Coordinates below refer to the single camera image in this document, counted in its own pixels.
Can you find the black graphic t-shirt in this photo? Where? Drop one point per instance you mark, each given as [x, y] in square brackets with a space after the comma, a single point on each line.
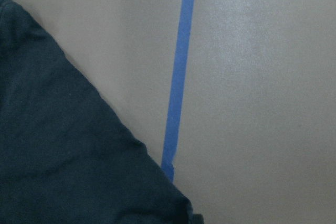
[65, 155]

